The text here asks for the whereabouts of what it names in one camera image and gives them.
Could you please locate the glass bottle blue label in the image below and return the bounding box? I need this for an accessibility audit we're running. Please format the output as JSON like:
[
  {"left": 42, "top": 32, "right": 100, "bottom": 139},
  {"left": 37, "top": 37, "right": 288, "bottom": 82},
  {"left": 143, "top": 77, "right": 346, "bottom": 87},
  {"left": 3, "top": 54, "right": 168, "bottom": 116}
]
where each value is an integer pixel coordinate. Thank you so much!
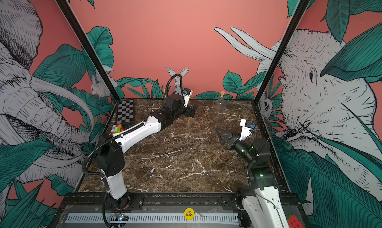
[{"left": 215, "top": 91, "right": 225, "bottom": 124}]

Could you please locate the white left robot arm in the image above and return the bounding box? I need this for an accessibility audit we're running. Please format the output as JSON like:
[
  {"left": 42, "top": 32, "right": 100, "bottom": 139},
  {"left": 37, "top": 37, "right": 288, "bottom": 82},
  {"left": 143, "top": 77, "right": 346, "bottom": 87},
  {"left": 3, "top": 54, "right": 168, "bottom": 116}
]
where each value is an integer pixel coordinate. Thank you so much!
[{"left": 95, "top": 88, "right": 197, "bottom": 210}]

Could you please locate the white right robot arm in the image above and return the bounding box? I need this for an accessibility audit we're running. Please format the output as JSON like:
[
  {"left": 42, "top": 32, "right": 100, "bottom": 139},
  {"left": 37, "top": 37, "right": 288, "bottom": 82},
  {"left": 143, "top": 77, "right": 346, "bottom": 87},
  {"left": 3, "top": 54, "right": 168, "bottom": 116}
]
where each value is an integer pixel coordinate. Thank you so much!
[{"left": 216, "top": 128, "right": 289, "bottom": 228}]

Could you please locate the black white chessboard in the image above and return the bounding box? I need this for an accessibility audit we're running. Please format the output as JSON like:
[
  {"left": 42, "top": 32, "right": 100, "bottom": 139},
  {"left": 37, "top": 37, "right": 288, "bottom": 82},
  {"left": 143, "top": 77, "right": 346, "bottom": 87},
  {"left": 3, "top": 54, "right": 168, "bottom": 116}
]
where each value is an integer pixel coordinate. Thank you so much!
[{"left": 116, "top": 99, "right": 135, "bottom": 129}]

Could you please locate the colourful rubiks cube on table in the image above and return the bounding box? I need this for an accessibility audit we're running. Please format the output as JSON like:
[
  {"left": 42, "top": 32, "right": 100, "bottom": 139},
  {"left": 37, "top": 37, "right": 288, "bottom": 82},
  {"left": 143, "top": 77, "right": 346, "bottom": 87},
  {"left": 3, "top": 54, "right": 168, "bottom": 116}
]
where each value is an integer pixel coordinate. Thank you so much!
[{"left": 110, "top": 124, "right": 124, "bottom": 134}]

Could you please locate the colourful cube bottom right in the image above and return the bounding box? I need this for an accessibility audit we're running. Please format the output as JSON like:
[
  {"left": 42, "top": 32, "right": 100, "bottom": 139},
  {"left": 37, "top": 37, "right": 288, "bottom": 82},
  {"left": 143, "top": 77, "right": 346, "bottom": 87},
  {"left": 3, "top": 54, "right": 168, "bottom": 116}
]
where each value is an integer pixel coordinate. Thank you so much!
[{"left": 287, "top": 215, "right": 304, "bottom": 228}]

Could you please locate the yellow round big blind sticker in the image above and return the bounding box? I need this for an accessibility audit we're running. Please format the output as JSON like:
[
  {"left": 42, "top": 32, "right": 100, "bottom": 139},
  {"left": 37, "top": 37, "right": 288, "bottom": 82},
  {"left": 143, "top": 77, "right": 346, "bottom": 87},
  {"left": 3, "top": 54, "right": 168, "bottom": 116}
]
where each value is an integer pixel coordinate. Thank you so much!
[{"left": 184, "top": 208, "right": 195, "bottom": 221}]

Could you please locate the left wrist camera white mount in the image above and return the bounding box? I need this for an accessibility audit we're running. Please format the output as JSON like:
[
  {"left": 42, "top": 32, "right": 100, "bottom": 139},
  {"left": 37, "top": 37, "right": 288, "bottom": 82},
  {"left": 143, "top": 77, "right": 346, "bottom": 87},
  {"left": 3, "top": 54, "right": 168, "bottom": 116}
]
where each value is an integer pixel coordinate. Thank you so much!
[{"left": 183, "top": 88, "right": 193, "bottom": 107}]

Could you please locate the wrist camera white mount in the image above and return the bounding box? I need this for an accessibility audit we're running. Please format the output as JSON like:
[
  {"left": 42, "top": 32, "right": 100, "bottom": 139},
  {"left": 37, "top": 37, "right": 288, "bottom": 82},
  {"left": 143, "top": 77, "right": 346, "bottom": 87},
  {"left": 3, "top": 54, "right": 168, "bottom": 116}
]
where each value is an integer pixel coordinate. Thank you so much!
[
  {"left": 239, "top": 119, "right": 257, "bottom": 141},
  {"left": 183, "top": 88, "right": 193, "bottom": 107}
]

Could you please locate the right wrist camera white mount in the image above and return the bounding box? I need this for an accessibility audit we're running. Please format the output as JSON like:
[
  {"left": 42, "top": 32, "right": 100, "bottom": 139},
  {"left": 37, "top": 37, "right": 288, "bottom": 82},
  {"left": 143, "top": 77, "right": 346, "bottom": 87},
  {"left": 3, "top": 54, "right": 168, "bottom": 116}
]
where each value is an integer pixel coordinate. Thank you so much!
[{"left": 239, "top": 119, "right": 257, "bottom": 141}]

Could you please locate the white perforated cable tray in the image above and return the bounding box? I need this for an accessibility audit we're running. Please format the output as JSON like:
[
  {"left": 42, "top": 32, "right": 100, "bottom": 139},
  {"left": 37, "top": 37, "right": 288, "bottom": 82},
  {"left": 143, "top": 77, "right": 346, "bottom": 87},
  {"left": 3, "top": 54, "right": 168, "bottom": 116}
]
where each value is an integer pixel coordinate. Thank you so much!
[{"left": 64, "top": 213, "right": 240, "bottom": 225}]

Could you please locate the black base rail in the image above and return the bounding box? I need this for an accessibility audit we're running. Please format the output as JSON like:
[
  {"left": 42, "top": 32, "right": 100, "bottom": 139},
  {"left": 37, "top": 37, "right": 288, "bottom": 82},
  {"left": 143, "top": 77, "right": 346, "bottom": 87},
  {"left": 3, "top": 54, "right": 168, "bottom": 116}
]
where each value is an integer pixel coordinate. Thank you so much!
[{"left": 56, "top": 192, "right": 302, "bottom": 212}]

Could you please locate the black left frame post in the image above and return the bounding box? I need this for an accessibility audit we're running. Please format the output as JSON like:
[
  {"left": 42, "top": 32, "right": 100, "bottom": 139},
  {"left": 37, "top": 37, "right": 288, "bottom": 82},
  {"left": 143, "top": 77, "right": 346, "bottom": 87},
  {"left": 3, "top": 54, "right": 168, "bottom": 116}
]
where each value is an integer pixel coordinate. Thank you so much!
[{"left": 55, "top": 0, "right": 120, "bottom": 101}]

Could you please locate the black frame post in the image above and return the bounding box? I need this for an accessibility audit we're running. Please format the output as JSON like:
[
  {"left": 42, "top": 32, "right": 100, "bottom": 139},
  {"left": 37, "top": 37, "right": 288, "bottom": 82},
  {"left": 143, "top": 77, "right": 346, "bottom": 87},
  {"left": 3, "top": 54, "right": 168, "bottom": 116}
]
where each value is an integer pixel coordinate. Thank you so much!
[
  {"left": 55, "top": 0, "right": 120, "bottom": 101},
  {"left": 254, "top": 0, "right": 310, "bottom": 104}
]

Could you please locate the black right frame post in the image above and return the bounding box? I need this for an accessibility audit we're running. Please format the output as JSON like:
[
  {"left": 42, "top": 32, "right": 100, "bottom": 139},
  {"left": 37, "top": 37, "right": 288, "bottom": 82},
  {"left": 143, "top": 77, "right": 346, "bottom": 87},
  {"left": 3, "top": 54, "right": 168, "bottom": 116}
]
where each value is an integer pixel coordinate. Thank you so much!
[{"left": 254, "top": 0, "right": 310, "bottom": 104}]

